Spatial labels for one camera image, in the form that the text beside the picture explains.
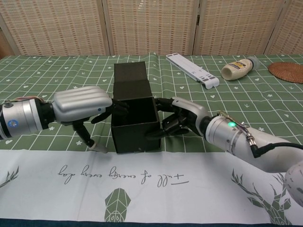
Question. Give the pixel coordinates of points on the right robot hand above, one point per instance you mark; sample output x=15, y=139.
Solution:
x=191, y=111

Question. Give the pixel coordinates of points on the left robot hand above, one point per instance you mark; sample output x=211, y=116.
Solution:
x=80, y=104

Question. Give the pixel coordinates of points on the black foldable cardboard box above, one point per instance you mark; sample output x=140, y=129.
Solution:
x=132, y=137

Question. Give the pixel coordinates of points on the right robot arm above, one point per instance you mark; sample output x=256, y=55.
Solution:
x=236, y=139

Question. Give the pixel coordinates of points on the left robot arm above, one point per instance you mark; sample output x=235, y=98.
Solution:
x=21, y=118

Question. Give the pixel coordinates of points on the white folding stand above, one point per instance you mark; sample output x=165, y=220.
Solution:
x=191, y=69

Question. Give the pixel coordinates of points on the mayonnaise squeeze bottle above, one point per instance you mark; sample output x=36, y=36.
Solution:
x=236, y=68

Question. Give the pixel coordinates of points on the green checked tablecloth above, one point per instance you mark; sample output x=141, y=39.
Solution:
x=47, y=184

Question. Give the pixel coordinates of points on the bamboo folding screen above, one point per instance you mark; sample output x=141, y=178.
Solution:
x=151, y=26

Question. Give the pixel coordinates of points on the round brown woven coaster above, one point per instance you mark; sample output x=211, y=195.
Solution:
x=287, y=72

